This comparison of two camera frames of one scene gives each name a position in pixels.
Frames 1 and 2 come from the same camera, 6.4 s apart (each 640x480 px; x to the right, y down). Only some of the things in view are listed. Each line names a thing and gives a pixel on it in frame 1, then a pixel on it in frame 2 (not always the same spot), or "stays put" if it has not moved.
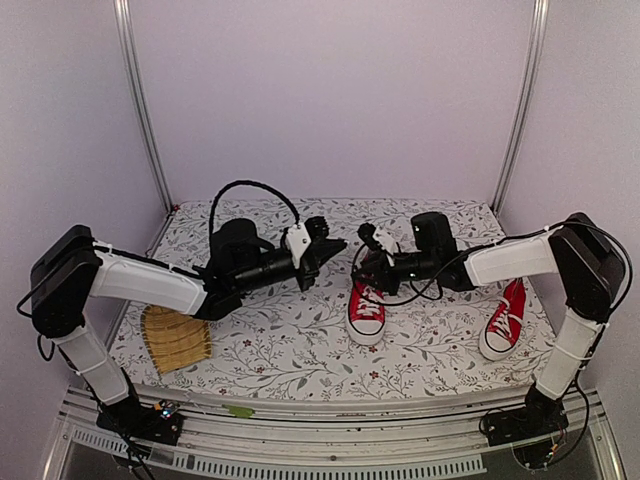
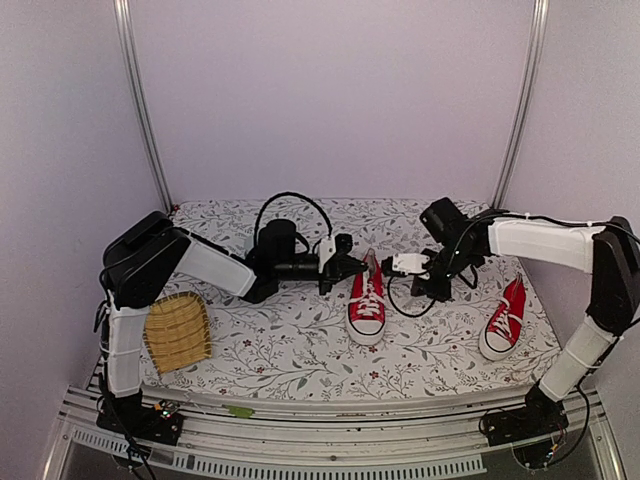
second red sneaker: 502,330 stays put
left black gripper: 318,253 to 334,269
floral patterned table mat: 287,341 stays put
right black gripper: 381,271 to 443,293
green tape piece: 242,412 stays put
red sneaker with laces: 366,316 stays put
